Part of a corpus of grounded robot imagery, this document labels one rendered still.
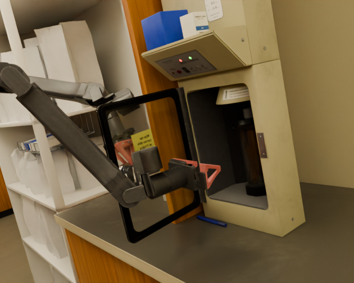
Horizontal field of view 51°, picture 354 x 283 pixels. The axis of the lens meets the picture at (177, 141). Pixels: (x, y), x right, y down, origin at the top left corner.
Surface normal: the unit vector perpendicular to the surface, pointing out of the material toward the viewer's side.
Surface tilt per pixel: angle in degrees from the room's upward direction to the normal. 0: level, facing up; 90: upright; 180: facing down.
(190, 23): 90
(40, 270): 90
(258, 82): 90
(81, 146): 82
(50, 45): 84
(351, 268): 0
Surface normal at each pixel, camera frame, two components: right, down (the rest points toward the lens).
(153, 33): -0.78, 0.26
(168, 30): 0.60, 0.01
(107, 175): 0.04, -0.12
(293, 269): -0.20, -0.97
